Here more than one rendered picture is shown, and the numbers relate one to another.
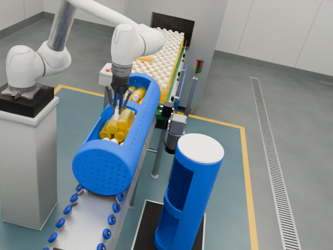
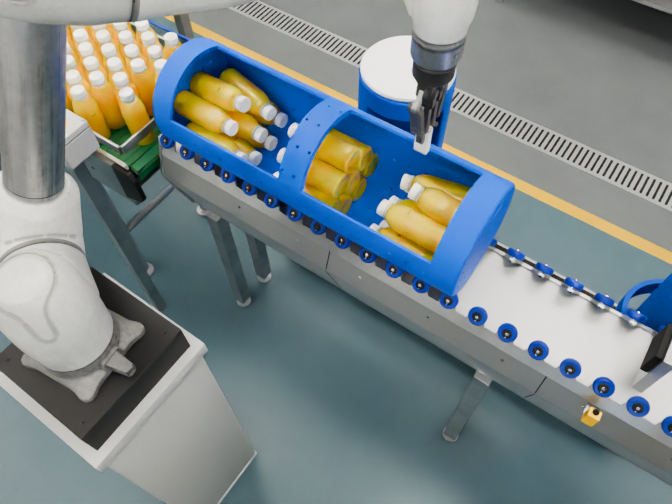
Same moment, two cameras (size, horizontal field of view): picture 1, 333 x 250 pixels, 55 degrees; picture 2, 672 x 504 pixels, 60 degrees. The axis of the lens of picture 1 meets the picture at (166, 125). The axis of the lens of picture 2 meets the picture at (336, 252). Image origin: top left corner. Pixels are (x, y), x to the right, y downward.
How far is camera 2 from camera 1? 1.40 m
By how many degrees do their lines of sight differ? 45
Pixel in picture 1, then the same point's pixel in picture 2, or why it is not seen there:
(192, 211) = not seen: hidden behind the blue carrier
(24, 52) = (51, 273)
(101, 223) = (534, 289)
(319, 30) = not seen: outside the picture
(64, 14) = (59, 74)
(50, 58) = (71, 218)
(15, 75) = (89, 334)
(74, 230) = (542, 334)
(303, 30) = not seen: outside the picture
